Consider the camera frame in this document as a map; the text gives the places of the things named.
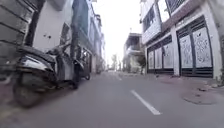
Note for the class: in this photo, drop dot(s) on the round manhole cover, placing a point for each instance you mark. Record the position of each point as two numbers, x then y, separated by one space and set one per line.
200 99

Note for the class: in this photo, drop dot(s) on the grey asphalt road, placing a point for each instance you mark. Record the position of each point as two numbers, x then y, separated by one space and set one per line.
110 100

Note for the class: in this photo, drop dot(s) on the reddish pavement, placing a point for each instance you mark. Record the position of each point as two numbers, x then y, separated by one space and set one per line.
196 85

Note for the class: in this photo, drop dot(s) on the dark motorcycle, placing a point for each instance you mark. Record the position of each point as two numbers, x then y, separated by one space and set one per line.
86 68

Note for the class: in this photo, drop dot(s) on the row of pale buildings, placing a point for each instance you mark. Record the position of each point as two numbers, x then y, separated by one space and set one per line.
50 26

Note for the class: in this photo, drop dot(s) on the grey and black scooter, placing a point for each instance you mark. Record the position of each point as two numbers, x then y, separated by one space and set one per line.
40 73

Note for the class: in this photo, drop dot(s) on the white building with patterned gates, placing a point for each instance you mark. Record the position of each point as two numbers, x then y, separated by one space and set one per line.
186 43

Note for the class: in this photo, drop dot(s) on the grey building with balconies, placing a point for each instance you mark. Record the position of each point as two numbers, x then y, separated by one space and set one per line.
133 50

